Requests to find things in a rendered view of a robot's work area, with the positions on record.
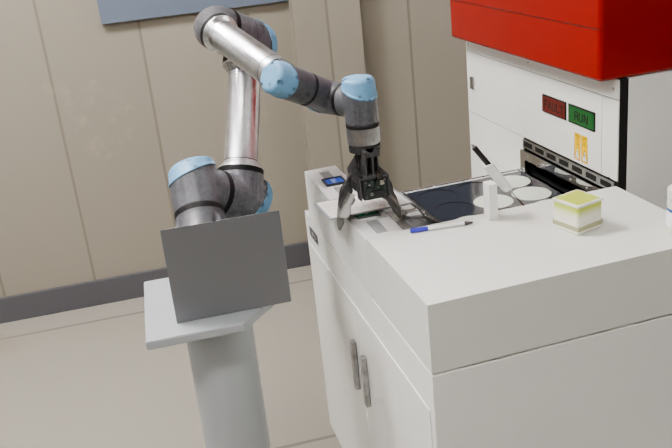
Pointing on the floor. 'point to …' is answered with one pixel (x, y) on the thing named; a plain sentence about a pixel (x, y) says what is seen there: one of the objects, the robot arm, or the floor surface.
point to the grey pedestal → (215, 367)
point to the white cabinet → (486, 381)
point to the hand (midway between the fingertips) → (368, 223)
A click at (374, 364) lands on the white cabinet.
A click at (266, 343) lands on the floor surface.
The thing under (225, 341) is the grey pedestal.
